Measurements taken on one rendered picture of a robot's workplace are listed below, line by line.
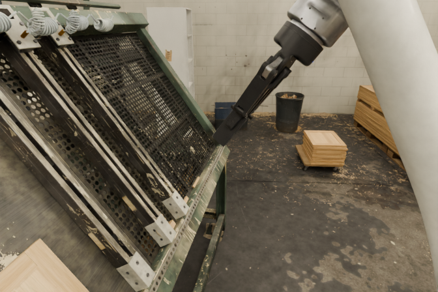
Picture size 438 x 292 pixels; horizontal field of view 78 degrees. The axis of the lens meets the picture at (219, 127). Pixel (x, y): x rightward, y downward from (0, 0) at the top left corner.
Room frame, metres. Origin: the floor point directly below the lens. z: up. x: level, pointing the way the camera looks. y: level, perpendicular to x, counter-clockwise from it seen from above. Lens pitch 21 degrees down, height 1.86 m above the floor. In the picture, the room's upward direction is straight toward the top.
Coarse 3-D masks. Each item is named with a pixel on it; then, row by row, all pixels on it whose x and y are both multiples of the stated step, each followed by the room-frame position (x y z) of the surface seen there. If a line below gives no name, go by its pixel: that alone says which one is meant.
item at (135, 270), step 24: (0, 96) 0.88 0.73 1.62; (0, 120) 0.83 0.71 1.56; (24, 120) 0.88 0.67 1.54; (24, 144) 0.82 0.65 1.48; (48, 168) 0.81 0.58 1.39; (72, 192) 0.81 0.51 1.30; (72, 216) 0.79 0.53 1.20; (96, 216) 0.81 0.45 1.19; (120, 240) 0.80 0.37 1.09; (120, 264) 0.76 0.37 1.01; (144, 264) 0.79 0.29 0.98; (144, 288) 0.74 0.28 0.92
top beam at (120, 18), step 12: (24, 12) 1.23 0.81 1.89; (60, 12) 1.43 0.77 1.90; (84, 12) 1.60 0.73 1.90; (96, 12) 1.71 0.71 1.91; (108, 12) 1.83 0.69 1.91; (120, 12) 1.97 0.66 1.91; (132, 12) 2.13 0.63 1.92; (24, 24) 1.18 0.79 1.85; (120, 24) 1.86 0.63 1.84; (132, 24) 2.01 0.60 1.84; (144, 24) 2.19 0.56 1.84; (0, 36) 1.12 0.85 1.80; (36, 36) 1.30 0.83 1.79
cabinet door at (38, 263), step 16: (32, 256) 0.61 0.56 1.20; (48, 256) 0.64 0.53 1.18; (0, 272) 0.54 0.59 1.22; (16, 272) 0.56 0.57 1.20; (32, 272) 0.58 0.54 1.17; (48, 272) 0.61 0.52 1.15; (64, 272) 0.63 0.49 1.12; (0, 288) 0.51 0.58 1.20; (16, 288) 0.53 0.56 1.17; (32, 288) 0.55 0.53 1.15; (48, 288) 0.58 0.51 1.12; (64, 288) 0.60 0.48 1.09; (80, 288) 0.63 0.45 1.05
